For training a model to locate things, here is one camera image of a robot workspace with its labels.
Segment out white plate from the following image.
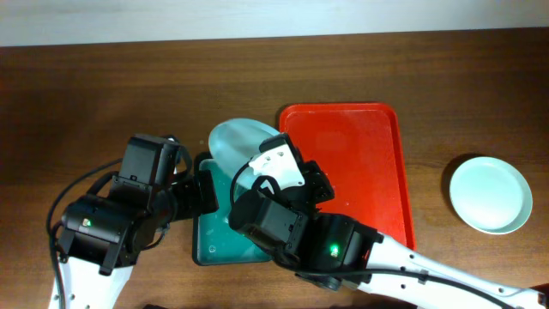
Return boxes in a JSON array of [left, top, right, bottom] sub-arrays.
[[208, 118, 280, 191], [449, 156, 533, 235]]

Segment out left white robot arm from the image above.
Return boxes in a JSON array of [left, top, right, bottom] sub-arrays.
[[45, 134, 219, 308]]

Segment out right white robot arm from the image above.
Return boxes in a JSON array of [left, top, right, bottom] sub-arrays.
[[228, 133, 548, 309]]

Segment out dark green water tray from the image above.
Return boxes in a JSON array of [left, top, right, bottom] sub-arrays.
[[192, 152, 271, 266]]

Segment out red plastic tray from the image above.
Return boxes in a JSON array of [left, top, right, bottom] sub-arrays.
[[279, 102, 416, 249]]

